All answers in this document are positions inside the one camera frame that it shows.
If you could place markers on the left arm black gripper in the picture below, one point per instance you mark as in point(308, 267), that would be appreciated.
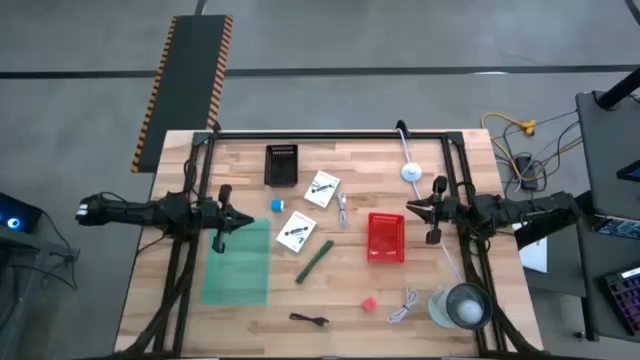
point(217, 217)

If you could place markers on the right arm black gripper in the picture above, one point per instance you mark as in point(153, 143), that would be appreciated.
point(444, 210)

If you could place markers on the white acer box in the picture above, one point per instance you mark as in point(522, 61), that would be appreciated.
point(322, 188)
point(296, 231)

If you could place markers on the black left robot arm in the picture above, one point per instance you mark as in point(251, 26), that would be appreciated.
point(140, 212)

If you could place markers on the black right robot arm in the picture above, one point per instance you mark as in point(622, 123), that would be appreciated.
point(500, 207)

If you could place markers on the teal translucent plastic bin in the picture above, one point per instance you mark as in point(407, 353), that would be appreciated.
point(240, 270)

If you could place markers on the white round disc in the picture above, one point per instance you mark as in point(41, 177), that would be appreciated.
point(411, 172)

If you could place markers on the small blue box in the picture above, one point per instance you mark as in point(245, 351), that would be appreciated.
point(277, 205)

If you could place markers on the red slotted plastic basket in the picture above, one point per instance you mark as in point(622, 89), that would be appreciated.
point(386, 239)

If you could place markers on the black slotted plastic basket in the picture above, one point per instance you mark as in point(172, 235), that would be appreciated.
point(281, 167)

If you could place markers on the black power adapter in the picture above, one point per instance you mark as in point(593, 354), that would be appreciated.
point(525, 170)

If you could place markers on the glass bowl with ball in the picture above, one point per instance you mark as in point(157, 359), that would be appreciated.
point(467, 307)

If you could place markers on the small pink container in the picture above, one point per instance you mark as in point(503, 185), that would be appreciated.
point(369, 304)

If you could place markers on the white paper sheet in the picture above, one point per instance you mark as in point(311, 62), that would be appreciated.
point(534, 255)

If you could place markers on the dark grey desk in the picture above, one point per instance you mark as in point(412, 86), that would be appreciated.
point(607, 145)

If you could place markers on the purple backlit keyboard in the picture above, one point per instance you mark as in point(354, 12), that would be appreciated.
point(625, 300)

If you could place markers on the black computer with blue light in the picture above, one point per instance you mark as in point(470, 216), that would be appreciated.
point(17, 215)

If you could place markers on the dark grey stand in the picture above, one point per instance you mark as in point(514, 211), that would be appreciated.
point(25, 280)

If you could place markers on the black pole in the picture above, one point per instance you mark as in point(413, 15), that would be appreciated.
point(620, 90)

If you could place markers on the black aluminium table frame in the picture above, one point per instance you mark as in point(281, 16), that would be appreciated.
point(325, 135)

